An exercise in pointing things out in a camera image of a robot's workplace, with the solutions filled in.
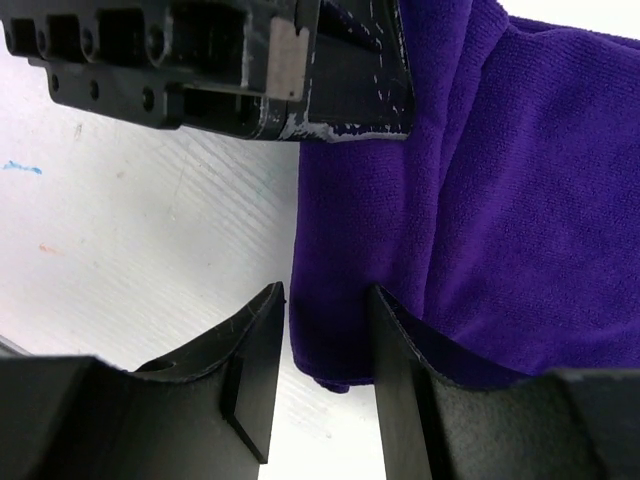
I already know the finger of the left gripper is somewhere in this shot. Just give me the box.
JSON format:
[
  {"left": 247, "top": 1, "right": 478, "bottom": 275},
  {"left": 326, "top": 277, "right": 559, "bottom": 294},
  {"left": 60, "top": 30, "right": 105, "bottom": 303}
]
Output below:
[{"left": 307, "top": 1, "right": 415, "bottom": 142}]

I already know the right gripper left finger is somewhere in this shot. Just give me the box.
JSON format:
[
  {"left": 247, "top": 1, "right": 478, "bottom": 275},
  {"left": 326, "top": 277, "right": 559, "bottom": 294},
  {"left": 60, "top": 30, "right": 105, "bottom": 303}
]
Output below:
[{"left": 1, "top": 283, "right": 285, "bottom": 479}]

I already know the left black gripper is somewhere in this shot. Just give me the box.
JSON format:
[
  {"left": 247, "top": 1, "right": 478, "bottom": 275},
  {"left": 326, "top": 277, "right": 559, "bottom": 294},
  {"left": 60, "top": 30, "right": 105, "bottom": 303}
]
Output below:
[{"left": 1, "top": 1, "right": 319, "bottom": 140}]

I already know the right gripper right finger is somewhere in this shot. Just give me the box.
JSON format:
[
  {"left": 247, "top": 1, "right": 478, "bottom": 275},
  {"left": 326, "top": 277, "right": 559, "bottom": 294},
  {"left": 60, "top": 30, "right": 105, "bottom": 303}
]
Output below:
[{"left": 367, "top": 286, "right": 639, "bottom": 479}]

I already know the purple towel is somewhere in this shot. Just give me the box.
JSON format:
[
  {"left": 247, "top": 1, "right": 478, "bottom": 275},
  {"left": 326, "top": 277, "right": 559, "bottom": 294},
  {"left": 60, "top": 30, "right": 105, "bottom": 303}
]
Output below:
[{"left": 290, "top": 1, "right": 639, "bottom": 393}]

